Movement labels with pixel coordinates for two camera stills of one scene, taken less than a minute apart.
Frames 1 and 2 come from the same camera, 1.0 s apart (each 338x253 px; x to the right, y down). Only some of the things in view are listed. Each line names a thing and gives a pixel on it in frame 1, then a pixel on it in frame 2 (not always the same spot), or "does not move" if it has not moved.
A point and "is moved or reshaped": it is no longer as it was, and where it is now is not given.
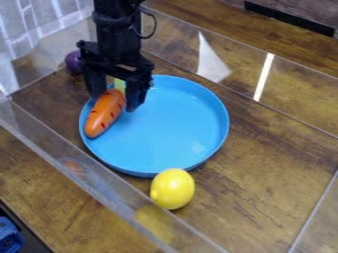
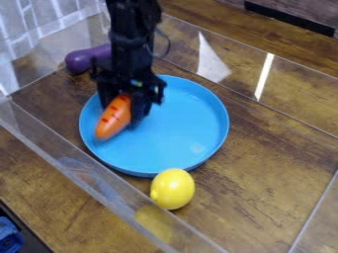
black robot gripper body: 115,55 to 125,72
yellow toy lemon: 171,189 does not move
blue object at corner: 12,239 does not move
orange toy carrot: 105,113 is moved or reshaped
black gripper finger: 95,76 to 111,86
